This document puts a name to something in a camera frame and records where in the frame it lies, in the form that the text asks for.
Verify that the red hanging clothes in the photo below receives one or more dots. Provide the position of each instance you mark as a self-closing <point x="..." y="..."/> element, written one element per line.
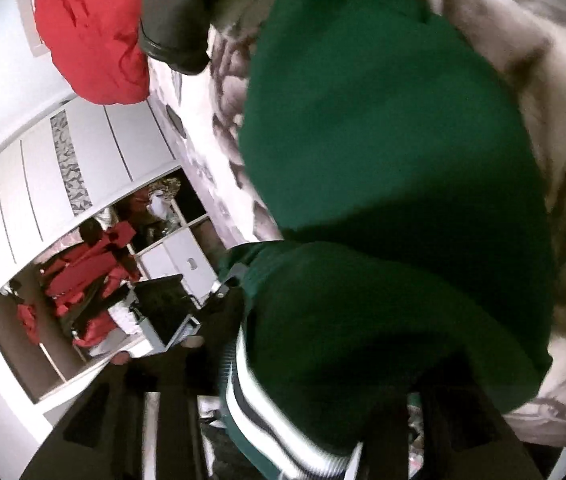
<point x="83" y="275"/>

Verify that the black leather jacket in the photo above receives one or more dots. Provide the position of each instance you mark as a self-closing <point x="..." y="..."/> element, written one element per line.
<point x="178" y="15"/>

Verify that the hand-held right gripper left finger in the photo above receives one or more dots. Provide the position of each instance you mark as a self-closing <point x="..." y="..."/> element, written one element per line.
<point x="178" y="375"/>

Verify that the white drawer unit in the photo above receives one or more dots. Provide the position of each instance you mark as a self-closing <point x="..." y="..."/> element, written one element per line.
<point x="178" y="260"/>

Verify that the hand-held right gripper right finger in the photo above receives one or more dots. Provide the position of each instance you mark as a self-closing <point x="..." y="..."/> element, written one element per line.
<point x="443" y="410"/>

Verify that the red quilt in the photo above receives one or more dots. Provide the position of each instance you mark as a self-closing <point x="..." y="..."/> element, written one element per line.
<point x="93" y="30"/>

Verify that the green white varsity jacket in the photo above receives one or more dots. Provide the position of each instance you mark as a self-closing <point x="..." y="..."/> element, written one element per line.
<point x="388" y="185"/>

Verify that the white wardrobe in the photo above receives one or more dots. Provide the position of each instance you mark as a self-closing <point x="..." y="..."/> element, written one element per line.
<point x="18" y="195"/>

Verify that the black phone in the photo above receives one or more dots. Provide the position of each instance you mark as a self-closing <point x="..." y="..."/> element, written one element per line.
<point x="176" y="122"/>

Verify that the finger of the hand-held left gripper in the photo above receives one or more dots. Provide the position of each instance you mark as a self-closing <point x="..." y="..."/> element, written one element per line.
<point x="223" y="305"/>

